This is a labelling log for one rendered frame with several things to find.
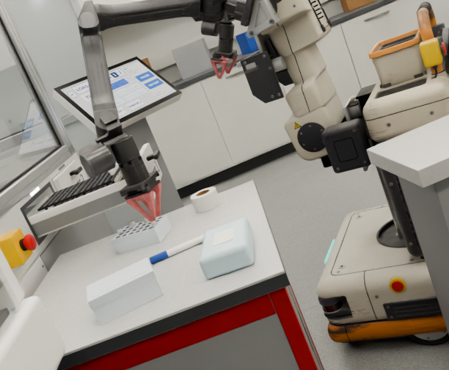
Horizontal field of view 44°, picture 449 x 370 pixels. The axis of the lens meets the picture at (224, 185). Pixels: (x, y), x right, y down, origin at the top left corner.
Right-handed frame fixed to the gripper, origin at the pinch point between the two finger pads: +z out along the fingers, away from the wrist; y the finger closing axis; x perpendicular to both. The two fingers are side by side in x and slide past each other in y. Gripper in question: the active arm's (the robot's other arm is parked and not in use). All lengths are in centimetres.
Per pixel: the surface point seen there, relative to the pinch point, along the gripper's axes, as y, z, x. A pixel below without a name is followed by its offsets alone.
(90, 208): -10.7, -3.8, -22.7
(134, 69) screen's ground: -137, -34, -53
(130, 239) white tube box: 3.2, 3.2, -6.7
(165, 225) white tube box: -2.3, 3.8, 0.4
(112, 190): -13.1, -6.2, -15.6
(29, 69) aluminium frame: -63, -47, -56
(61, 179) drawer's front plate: -39, -10, -47
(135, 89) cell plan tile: -125, -25, -51
